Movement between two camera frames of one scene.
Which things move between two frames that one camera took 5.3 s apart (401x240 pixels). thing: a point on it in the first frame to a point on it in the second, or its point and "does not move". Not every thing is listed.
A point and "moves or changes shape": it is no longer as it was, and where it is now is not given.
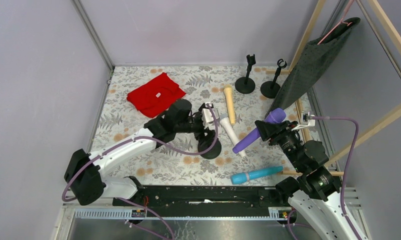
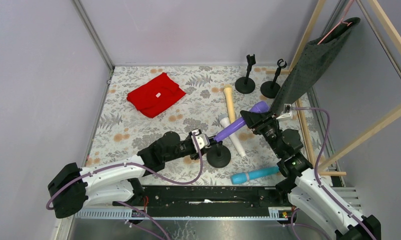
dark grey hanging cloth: [312, 63] does not move
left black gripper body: [198, 125] to [210, 142]
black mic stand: [246, 85] does not move
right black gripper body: [269, 129] to [259, 120]
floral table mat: [242, 96] does not move
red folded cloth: [153, 98] does not move
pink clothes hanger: [350, 2] does not move
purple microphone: [277, 115] to [263, 106]
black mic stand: [271, 89] does not move
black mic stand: [205, 143] moves or changes shape
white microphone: [230, 131] does not move
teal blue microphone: [240, 178] does not move
